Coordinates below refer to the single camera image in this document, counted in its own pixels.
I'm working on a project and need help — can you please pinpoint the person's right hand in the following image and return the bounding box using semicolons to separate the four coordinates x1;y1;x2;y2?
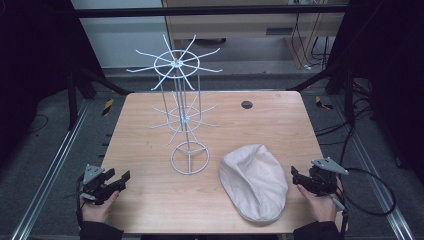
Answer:
296;176;345;224

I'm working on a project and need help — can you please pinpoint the black metal stand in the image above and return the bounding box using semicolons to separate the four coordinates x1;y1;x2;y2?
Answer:
286;64;358;128
66;68;134;131

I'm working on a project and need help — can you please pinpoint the wooden cabinet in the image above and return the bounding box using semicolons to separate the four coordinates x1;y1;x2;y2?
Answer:
161;0;349;69

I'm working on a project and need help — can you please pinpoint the person's left hand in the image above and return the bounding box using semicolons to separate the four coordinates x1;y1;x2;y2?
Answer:
79;190;120;224

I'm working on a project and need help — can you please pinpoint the black cable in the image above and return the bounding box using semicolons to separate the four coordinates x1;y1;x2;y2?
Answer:
336;126;398;240
290;13;331;71

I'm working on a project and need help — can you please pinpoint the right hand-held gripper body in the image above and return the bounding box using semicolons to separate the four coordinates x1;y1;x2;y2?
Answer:
308;156;350;197

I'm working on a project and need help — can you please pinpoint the black metal frame bar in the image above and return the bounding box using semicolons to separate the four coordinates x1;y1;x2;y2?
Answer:
71;4;349;19

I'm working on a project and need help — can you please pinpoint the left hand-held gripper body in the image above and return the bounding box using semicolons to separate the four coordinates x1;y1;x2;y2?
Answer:
79;163;120;206

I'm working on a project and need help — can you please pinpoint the aluminium floor rail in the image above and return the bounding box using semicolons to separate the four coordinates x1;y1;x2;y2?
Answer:
329;96;418;240
9;99;92;240

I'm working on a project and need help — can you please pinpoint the white wire display rack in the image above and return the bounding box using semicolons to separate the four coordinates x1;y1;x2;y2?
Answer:
125;33;224;176

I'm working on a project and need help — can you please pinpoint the white cap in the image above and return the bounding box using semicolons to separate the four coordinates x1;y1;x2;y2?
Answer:
218;143;289;224

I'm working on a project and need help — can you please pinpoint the yellow black striped tape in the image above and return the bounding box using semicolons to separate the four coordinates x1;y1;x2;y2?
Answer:
315;95;334;111
101;98;115;117

